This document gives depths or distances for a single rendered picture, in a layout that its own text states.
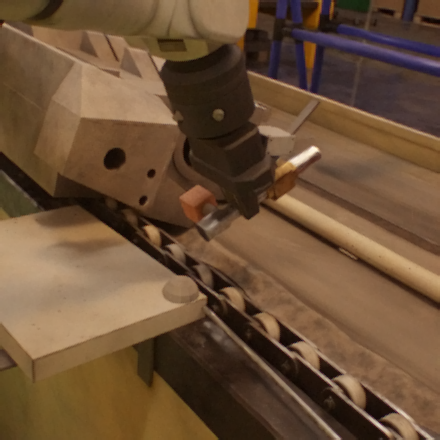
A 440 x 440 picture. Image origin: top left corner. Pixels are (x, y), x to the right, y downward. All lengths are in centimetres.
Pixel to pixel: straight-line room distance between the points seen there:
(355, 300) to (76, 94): 46
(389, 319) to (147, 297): 32
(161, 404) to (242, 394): 17
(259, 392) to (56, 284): 26
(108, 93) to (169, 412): 41
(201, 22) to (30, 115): 51
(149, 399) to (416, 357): 32
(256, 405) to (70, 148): 39
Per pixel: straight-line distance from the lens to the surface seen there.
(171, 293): 74
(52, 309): 73
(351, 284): 94
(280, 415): 66
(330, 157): 146
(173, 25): 58
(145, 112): 90
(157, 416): 83
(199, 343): 73
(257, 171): 72
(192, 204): 80
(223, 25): 62
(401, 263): 96
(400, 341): 84
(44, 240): 87
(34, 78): 104
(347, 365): 79
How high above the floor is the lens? 119
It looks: 24 degrees down
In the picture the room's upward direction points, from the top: 6 degrees clockwise
